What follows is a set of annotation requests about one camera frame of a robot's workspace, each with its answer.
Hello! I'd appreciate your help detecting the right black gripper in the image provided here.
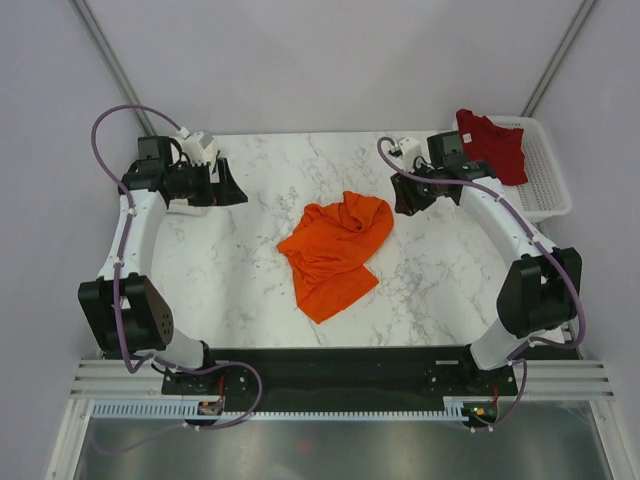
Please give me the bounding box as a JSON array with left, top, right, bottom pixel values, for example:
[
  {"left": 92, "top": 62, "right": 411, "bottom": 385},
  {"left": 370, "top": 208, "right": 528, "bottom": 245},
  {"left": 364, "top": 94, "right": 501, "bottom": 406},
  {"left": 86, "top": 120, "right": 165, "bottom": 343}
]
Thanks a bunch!
[{"left": 388, "top": 159, "right": 441, "bottom": 217}]

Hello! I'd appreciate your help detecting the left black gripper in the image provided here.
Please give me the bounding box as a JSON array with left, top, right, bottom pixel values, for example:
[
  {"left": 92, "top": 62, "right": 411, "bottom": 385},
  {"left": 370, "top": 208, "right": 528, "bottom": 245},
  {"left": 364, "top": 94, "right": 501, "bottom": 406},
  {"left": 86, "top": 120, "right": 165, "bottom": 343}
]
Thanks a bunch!
[{"left": 171, "top": 159, "right": 247, "bottom": 208}]

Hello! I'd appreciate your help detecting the orange t shirt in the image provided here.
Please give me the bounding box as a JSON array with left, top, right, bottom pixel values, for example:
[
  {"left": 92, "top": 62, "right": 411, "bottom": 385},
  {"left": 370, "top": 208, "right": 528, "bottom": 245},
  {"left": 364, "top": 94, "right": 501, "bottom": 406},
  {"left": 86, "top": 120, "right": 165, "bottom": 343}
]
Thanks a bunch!
[{"left": 277, "top": 191, "right": 394, "bottom": 324}]

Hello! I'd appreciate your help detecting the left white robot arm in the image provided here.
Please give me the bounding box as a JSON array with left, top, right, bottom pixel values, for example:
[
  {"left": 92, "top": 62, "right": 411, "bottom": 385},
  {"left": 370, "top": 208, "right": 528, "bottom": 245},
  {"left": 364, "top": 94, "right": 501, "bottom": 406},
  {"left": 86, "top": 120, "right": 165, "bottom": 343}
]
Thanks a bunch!
[{"left": 78, "top": 129, "right": 248, "bottom": 393}]

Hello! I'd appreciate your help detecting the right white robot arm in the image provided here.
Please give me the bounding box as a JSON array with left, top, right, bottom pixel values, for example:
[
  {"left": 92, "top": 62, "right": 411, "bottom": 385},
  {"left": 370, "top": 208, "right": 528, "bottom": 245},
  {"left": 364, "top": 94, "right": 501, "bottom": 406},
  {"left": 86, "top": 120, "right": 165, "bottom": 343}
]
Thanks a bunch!
[{"left": 376, "top": 137, "right": 586, "bottom": 394}]

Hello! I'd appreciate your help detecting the red t shirt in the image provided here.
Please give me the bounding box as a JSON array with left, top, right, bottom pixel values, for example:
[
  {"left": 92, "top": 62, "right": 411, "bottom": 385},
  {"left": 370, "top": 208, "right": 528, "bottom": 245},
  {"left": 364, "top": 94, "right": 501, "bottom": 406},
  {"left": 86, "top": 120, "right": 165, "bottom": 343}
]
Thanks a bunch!
[{"left": 456, "top": 109, "right": 528, "bottom": 186}]

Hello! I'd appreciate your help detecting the white plastic basket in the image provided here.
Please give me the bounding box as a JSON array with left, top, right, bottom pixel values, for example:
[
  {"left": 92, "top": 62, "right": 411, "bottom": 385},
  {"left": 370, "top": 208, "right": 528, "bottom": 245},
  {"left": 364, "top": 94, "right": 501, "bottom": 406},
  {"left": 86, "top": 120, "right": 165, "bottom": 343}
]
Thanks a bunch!
[{"left": 487, "top": 115, "right": 572, "bottom": 223}]

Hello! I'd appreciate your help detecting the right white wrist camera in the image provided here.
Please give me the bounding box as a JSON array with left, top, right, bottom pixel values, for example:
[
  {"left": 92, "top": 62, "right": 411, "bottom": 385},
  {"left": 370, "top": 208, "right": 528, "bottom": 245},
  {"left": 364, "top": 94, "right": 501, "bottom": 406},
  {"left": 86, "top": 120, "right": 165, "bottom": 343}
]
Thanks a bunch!
[{"left": 388, "top": 137, "right": 426, "bottom": 173}]

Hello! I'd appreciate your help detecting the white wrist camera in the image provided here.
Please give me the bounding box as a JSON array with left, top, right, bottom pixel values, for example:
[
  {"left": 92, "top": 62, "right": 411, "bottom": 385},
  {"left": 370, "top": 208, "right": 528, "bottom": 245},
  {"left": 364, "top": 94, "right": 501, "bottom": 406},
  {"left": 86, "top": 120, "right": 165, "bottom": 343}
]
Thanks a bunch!
[
  {"left": 388, "top": 137, "right": 426, "bottom": 173},
  {"left": 174, "top": 128, "right": 219, "bottom": 174}
]

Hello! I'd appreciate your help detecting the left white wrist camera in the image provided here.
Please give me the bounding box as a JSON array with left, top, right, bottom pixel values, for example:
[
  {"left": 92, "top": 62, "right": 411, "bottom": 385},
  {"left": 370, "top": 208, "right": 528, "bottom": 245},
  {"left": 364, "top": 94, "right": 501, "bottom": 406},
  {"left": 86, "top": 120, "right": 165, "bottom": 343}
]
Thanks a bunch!
[{"left": 174, "top": 128, "right": 219, "bottom": 174}]

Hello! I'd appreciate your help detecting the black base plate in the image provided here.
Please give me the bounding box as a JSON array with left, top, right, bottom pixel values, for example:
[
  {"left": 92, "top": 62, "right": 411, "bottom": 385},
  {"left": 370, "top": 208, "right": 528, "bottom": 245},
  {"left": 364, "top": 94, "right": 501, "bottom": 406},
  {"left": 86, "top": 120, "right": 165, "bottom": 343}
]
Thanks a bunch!
[{"left": 162, "top": 346, "right": 517, "bottom": 414}]

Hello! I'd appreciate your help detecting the aluminium rail frame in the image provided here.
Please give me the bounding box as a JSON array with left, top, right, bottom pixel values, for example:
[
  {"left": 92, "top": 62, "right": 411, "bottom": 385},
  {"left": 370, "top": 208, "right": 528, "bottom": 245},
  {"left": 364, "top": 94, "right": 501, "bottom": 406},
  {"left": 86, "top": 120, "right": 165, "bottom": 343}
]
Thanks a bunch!
[{"left": 71, "top": 360, "right": 614, "bottom": 400}]

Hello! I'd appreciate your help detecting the white slotted cable duct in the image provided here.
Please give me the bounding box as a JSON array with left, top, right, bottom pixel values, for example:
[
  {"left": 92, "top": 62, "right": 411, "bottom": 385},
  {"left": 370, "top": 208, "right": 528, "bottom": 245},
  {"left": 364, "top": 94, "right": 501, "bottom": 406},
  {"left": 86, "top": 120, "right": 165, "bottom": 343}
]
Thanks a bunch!
[{"left": 90, "top": 394, "right": 473, "bottom": 422}]

